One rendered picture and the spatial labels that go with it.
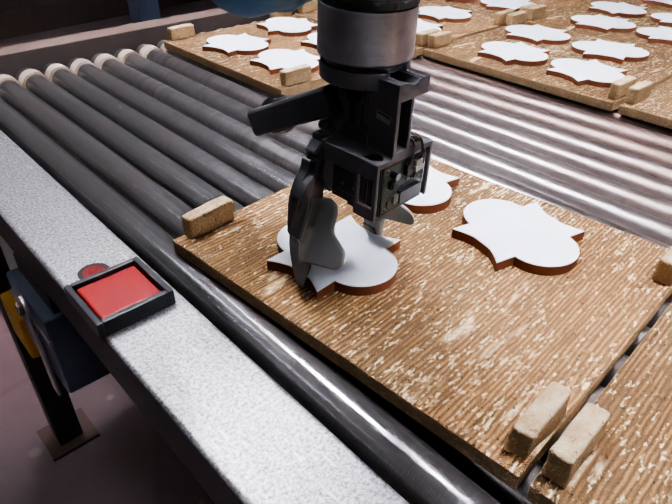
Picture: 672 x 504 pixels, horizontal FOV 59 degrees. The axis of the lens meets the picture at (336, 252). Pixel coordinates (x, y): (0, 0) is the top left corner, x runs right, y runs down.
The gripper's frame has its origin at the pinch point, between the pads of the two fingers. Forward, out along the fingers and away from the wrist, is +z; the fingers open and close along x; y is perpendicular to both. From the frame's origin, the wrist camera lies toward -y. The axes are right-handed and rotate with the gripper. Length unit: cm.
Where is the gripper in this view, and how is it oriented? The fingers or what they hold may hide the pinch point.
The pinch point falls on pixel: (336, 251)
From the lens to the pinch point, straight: 58.9
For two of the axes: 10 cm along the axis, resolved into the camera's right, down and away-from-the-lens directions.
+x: 7.0, -4.1, 5.9
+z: -0.4, 8.0, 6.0
